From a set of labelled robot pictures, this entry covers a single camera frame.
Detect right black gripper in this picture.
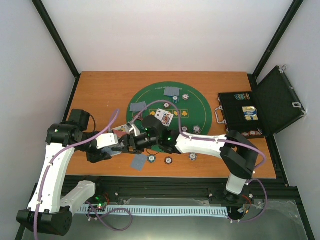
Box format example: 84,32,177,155
111,134,160,155

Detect grey playing card deck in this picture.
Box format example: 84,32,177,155
101,147,122,157

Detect blue patterned playing card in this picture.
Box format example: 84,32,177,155
129,101,147,112

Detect dark red poker chip stack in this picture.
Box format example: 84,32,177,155
164,157,173,165

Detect face up spade card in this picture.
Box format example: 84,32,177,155
154,108,165,120

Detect face up king card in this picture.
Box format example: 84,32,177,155
160,112,174,127

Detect dark red chips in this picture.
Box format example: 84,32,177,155
163,103,171,109
181,126,188,132

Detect blue white poker chip stack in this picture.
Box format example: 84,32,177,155
188,152,198,161

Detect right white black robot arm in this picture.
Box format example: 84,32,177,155
112,115,259,200

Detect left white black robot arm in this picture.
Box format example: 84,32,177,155
16,109,120,239

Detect round green poker mat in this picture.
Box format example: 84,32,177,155
126,81,213,135

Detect red white chips in case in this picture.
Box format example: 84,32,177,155
241,130,263,139

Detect blue gold card deck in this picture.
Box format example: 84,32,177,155
242,106,259,121

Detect multicolour chip row in case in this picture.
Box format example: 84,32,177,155
234,93,251,101

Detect black poker case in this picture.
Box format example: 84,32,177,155
214,66,307,138

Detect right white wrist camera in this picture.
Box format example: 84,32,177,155
126,122,141,137

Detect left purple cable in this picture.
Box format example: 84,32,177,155
32,108,133,240

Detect light blue cable duct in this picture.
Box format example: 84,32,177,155
73,204,229,218

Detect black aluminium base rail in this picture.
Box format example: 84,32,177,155
61,175,302,206

